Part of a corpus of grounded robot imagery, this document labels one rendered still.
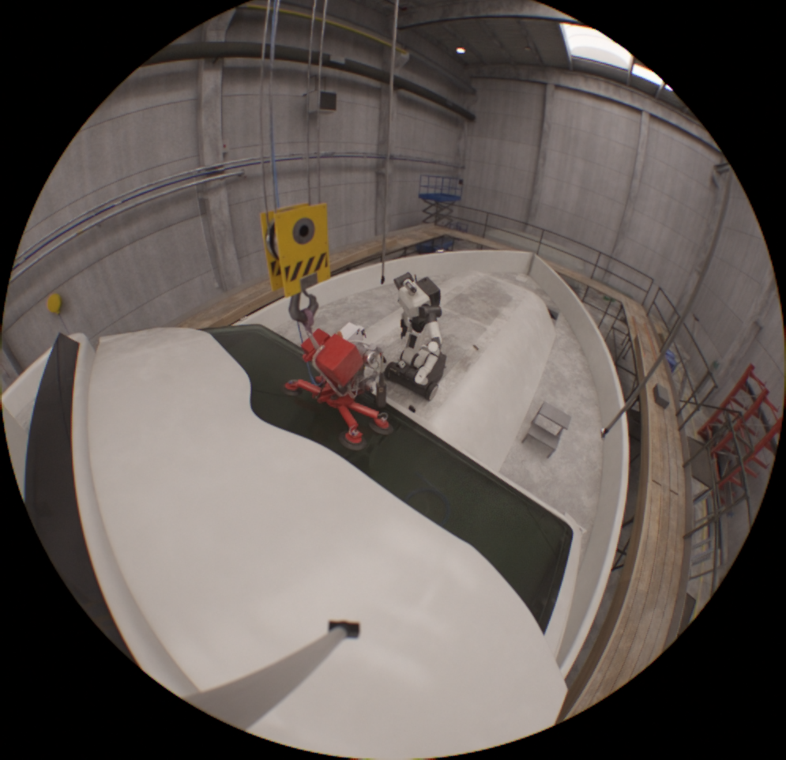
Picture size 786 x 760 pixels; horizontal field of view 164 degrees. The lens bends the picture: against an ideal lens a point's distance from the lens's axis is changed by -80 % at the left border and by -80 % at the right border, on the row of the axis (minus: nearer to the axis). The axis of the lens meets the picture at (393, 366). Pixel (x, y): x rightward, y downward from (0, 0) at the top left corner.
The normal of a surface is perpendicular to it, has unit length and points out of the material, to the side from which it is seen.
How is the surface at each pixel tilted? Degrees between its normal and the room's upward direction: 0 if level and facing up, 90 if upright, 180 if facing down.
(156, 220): 90
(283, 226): 90
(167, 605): 21
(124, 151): 90
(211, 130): 90
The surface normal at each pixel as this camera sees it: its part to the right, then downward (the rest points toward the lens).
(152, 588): 0.30, -0.85
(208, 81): 0.79, 0.43
